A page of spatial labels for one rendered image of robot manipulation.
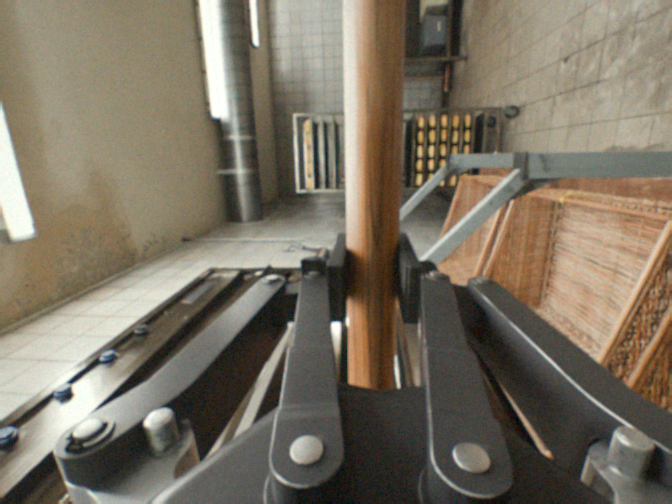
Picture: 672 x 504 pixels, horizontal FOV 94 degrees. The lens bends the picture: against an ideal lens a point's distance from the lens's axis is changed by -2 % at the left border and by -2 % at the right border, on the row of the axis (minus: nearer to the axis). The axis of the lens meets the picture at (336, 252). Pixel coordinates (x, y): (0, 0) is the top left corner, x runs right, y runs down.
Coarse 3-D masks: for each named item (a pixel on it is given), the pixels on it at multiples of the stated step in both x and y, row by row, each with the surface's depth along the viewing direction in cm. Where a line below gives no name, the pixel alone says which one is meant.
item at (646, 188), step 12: (480, 168) 173; (492, 168) 157; (504, 168) 143; (564, 180) 99; (576, 180) 93; (588, 180) 88; (600, 180) 83; (612, 180) 79; (624, 180) 75; (636, 180) 72; (648, 180) 69; (660, 180) 66; (600, 192) 84; (612, 192) 79; (624, 192) 76; (636, 192) 72; (648, 192) 69; (660, 192) 66; (480, 240) 174; (564, 240) 99; (612, 240) 79; (564, 288) 99; (612, 312) 79
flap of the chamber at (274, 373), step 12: (324, 252) 161; (288, 336) 86; (276, 348) 81; (276, 360) 76; (264, 372) 72; (276, 372) 73; (264, 384) 68; (276, 384) 71; (264, 396) 64; (276, 396) 70; (252, 408) 61; (264, 408) 63; (252, 420) 58; (240, 432) 56
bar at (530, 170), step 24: (456, 168) 98; (528, 168) 50; (552, 168) 50; (576, 168) 49; (600, 168) 49; (624, 168) 49; (648, 168) 48; (504, 192) 52; (528, 192) 53; (480, 216) 54; (456, 240) 55; (408, 360) 37; (408, 384) 33
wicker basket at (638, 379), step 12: (660, 324) 46; (660, 336) 46; (648, 348) 47; (660, 348) 46; (648, 360) 47; (660, 360) 47; (636, 372) 48; (648, 372) 47; (660, 372) 48; (636, 384) 48; (648, 384) 48; (660, 384) 48; (648, 396) 49; (660, 396) 49
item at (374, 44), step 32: (352, 0) 14; (384, 0) 14; (352, 32) 15; (384, 32) 14; (352, 64) 15; (384, 64) 15; (352, 96) 16; (384, 96) 15; (352, 128) 16; (384, 128) 16; (352, 160) 16; (384, 160) 16; (352, 192) 17; (384, 192) 16; (352, 224) 17; (384, 224) 17; (352, 256) 18; (384, 256) 17; (352, 288) 19; (384, 288) 18; (352, 320) 19; (384, 320) 19; (352, 352) 20; (384, 352) 19; (384, 384) 20
